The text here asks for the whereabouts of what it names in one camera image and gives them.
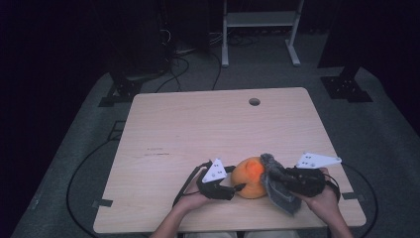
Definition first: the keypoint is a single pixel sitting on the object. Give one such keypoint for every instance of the orange plush toy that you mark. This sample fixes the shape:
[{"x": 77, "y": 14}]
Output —
[{"x": 249, "y": 178}]

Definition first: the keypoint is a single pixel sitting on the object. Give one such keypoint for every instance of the person's right hand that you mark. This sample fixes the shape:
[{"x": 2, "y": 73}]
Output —
[{"x": 322, "y": 201}]

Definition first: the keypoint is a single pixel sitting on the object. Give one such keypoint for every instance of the grey tape strip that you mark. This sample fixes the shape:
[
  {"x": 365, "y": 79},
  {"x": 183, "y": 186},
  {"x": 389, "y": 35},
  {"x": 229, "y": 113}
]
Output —
[
  {"x": 353, "y": 196},
  {"x": 102, "y": 203}
]

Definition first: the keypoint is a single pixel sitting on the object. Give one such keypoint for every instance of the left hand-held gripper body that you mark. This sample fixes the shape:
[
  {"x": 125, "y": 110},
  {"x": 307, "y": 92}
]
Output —
[{"x": 214, "y": 190}]

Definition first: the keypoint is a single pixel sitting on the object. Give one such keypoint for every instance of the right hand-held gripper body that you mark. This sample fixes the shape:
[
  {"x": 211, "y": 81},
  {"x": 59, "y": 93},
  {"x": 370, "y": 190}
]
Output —
[{"x": 307, "y": 181}]

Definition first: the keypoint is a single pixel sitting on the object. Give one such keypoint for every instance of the white metal stand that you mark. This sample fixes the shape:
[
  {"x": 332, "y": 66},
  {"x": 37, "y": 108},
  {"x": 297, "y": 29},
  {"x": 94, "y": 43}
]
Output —
[{"x": 261, "y": 19}]

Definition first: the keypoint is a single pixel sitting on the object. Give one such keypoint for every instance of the black stand base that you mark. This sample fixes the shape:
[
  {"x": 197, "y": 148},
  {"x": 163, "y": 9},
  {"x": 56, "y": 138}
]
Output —
[
  {"x": 346, "y": 87},
  {"x": 123, "y": 91}
]

